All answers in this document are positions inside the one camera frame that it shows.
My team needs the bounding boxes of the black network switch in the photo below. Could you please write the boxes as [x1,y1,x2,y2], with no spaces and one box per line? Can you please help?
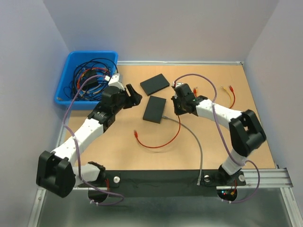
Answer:
[140,74,170,96]
[143,96,166,124]

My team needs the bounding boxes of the red ethernet cable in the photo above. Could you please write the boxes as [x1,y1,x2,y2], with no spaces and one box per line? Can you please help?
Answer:
[133,114,182,149]

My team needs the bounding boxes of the yellow short patch cable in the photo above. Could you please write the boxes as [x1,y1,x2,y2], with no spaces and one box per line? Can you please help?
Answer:
[193,85,233,109]

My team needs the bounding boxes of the red short patch cable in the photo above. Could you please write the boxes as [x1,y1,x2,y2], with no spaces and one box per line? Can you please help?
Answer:
[193,85,236,109]

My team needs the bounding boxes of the grey ethernet cable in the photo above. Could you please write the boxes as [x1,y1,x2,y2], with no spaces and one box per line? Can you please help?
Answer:
[162,115,204,186]

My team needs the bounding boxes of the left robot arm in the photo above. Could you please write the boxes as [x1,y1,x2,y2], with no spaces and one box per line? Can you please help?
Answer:
[36,84,142,198]

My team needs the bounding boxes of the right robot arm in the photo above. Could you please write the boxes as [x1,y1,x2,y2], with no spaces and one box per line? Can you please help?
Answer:
[171,83,267,184]

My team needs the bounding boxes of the blue plastic bin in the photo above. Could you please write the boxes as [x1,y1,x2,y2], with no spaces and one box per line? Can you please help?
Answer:
[54,51,118,108]

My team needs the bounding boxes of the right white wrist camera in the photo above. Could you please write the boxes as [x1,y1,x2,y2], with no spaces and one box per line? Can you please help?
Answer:
[171,81,183,89]

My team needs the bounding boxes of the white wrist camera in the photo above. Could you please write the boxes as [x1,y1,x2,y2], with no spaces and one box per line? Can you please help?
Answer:
[171,81,183,89]
[107,73,125,90]

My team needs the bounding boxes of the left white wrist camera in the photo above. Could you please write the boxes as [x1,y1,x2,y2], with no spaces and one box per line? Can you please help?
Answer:
[107,73,125,90]

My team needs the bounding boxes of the tangled cables in bin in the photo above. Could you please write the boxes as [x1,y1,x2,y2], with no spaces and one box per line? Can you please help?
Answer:
[62,59,119,101]

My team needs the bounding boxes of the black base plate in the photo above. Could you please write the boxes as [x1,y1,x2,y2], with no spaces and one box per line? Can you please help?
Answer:
[91,169,246,198]

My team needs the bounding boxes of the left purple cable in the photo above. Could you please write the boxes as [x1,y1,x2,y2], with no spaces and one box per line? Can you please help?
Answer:
[63,75,125,206]

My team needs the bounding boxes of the aluminium rail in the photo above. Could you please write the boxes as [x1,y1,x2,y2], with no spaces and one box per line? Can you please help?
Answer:
[37,168,294,190]

